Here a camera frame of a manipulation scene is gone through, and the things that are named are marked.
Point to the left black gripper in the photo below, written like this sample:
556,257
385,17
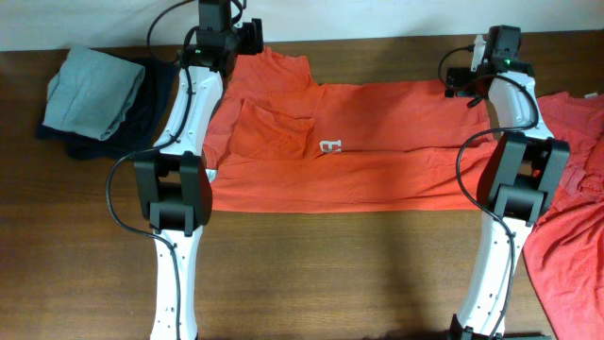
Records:
251,33

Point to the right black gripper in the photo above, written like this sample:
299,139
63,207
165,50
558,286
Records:
463,90

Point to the red printed soccer t-shirt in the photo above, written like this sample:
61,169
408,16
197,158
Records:
283,143

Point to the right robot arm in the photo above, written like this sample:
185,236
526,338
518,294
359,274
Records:
519,181

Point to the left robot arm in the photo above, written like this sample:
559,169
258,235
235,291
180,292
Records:
172,180

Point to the folded dark navy garment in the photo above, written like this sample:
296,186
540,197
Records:
142,118

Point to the folded light grey garment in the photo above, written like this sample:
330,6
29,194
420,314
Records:
91,93

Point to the red garment at right edge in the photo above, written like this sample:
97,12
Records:
564,254

